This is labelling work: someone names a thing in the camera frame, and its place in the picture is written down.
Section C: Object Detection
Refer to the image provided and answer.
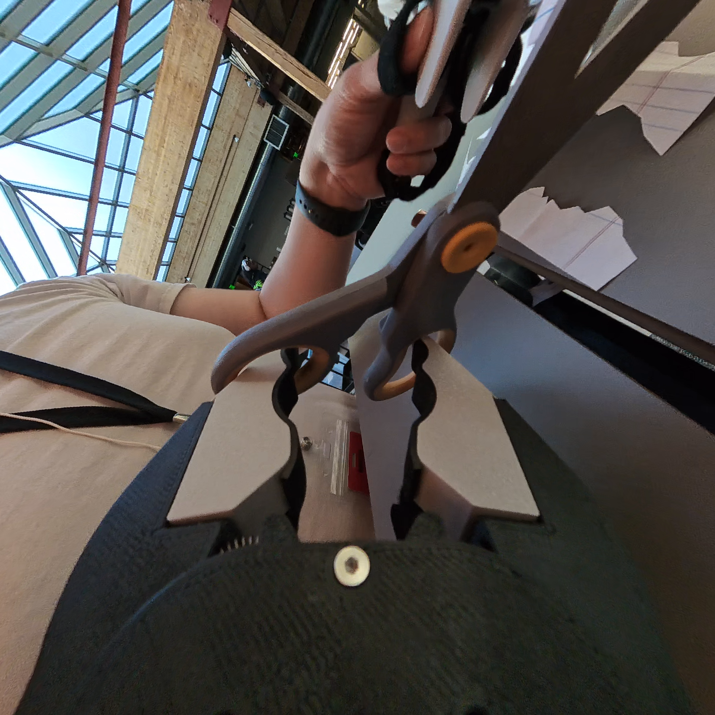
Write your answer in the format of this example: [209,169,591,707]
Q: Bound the person's left forearm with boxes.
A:
[170,218,369,336]

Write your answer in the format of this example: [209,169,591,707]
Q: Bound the wooden ceiling beam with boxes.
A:
[114,0,330,286]

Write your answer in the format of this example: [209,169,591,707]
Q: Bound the black chest strap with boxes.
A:
[0,351,179,433]

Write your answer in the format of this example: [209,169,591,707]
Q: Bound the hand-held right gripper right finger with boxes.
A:
[391,338,541,541]

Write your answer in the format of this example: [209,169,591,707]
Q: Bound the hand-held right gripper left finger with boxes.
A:
[166,349,308,528]

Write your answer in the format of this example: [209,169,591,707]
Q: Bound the scattered lined paper scraps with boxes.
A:
[464,0,715,291]

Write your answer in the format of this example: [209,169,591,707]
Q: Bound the clear badge holder red card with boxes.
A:
[302,419,373,498]

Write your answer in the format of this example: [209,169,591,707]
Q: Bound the black wrist watch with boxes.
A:
[294,179,372,238]

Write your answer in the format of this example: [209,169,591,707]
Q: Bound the grey orange scissors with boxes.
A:
[211,0,715,403]

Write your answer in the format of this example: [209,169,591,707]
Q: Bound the glass skylight roof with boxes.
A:
[0,0,224,291]

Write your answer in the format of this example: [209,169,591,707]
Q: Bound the person's left hand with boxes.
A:
[301,6,454,216]

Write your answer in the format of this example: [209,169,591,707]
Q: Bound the red steel pipe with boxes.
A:
[77,0,133,276]

